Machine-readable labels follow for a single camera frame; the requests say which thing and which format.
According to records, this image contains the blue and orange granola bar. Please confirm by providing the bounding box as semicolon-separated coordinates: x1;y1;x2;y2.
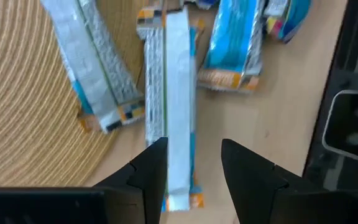
197;0;265;93

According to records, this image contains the silver table-level camera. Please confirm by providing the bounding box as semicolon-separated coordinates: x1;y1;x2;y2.
321;89;358;167

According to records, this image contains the round woven yellow placemat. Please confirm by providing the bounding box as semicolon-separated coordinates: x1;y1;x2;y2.
0;0;150;187

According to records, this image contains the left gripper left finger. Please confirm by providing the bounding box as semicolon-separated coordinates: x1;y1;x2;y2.
0;136;169;224

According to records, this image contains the black aluminium table frame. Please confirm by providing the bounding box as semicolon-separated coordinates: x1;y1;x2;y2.
301;0;358;191

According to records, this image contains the blue and white granola bar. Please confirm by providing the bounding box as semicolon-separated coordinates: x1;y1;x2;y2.
40;0;146;134
136;6;205;212

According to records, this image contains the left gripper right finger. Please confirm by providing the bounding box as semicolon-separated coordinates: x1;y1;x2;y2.
221;138;358;224

